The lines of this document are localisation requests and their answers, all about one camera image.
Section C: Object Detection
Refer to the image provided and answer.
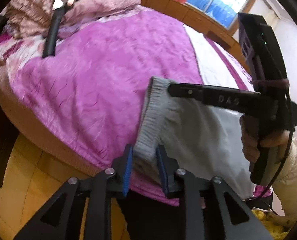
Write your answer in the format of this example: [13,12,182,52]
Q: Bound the window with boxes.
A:
[185,0,258,29]

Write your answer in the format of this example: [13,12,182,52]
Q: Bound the pink pillows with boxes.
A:
[3,0,142,39]

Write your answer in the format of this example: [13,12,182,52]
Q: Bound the person's right hand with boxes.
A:
[240,114,293,165]

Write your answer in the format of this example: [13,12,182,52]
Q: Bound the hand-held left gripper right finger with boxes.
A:
[156,144,274,240]

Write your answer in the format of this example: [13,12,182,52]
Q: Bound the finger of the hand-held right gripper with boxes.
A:
[168,82,204,102]

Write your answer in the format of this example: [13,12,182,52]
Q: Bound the black cable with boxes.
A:
[244,87,295,203]

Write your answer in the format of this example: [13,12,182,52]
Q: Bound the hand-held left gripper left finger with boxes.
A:
[13,144,134,240]

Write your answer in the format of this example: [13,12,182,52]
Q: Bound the grey pants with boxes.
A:
[133,76,256,193]

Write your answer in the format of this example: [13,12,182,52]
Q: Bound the wooden cabinet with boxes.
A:
[130,0,252,73]

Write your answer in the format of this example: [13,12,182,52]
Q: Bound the yellow fluffy cloth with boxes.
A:
[250,209,289,240]

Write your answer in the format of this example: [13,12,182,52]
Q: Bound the purple floral blanket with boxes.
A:
[0,5,271,208]

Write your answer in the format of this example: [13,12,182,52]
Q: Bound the person's right forearm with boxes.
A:
[272,136,297,228]

